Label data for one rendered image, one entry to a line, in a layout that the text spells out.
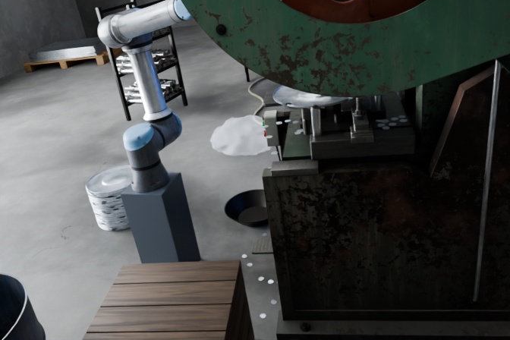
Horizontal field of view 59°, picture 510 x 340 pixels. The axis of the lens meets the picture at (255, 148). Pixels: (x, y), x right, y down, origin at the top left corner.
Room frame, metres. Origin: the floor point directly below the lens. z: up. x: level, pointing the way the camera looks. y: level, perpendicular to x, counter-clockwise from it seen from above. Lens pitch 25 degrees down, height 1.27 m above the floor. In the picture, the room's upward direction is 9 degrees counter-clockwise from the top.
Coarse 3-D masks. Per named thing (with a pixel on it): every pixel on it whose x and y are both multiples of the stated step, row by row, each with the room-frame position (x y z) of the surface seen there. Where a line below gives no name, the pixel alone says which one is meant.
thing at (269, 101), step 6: (270, 90) 1.50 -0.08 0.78; (270, 96) 1.43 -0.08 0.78; (264, 102) 1.38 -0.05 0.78; (270, 102) 1.37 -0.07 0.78; (276, 102) 1.37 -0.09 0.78; (306, 108) 1.37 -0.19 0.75; (306, 114) 1.37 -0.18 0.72; (324, 114) 1.36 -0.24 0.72; (306, 120) 1.37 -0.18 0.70; (306, 126) 1.37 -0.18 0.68; (306, 132) 1.37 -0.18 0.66
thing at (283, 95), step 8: (280, 88) 1.50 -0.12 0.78; (288, 88) 1.49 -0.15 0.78; (280, 96) 1.41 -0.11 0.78; (288, 96) 1.40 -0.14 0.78; (296, 96) 1.39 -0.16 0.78; (304, 96) 1.37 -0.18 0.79; (312, 96) 1.35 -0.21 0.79; (320, 96) 1.35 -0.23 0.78; (328, 96) 1.34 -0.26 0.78; (296, 104) 1.32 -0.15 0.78; (304, 104) 1.31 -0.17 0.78; (312, 104) 1.30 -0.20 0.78; (320, 104) 1.29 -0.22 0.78; (328, 104) 1.26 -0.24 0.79
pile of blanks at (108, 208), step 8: (88, 192) 2.02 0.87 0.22; (112, 192) 1.99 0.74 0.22; (120, 192) 1.98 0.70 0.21; (96, 200) 2.00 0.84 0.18; (104, 200) 1.97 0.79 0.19; (112, 200) 1.97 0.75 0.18; (120, 200) 1.98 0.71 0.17; (96, 208) 2.02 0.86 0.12; (104, 208) 1.98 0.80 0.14; (112, 208) 1.97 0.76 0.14; (120, 208) 1.98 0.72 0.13; (96, 216) 2.05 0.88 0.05; (104, 216) 2.00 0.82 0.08; (112, 216) 1.99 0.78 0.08; (120, 216) 1.97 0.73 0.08; (104, 224) 1.99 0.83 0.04; (112, 224) 1.97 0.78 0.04; (120, 224) 1.97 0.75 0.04; (128, 224) 1.99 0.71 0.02
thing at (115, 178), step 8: (112, 168) 2.25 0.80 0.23; (120, 168) 2.23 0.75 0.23; (128, 168) 2.22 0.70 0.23; (96, 176) 2.18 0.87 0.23; (104, 176) 2.17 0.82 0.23; (112, 176) 2.14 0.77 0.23; (120, 176) 2.12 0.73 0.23; (128, 176) 2.12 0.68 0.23; (88, 184) 2.10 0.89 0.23; (96, 184) 2.08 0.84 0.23; (104, 184) 2.07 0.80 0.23; (112, 184) 2.05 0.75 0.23; (120, 184) 2.04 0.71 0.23; (96, 192) 2.00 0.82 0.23; (104, 192) 1.97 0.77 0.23
